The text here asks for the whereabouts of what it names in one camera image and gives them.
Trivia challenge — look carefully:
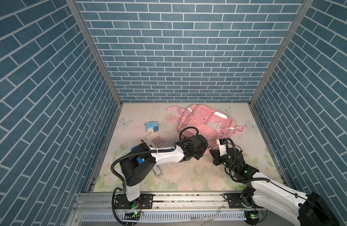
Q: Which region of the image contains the pink school backpack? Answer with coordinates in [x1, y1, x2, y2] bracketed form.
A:
[166, 104, 247, 149]

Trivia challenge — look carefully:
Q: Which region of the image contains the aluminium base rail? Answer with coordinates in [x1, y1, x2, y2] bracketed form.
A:
[65, 191, 304, 226]

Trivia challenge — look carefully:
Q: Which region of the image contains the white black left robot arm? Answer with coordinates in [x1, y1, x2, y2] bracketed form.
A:
[110, 134, 208, 209]

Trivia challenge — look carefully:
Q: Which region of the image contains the white pink calculator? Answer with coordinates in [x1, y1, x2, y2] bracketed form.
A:
[141, 132, 165, 148]

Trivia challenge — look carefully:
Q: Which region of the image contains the black corrugated right cable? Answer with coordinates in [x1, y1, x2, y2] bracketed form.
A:
[225, 137, 270, 184]

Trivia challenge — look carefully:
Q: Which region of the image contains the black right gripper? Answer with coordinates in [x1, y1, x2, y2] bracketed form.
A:
[209, 149, 237, 174]

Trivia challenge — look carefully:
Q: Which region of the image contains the blue pencil sharpener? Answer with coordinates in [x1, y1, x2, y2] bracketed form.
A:
[144, 121, 159, 134]

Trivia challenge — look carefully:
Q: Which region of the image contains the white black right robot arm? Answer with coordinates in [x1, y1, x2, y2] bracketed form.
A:
[210, 148, 340, 226]

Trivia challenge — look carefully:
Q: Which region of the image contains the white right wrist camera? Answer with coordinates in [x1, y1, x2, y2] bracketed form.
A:
[216, 138, 228, 156]

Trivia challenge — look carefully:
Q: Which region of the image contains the blue pencil case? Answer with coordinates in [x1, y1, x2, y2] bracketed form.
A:
[130, 145, 144, 164]

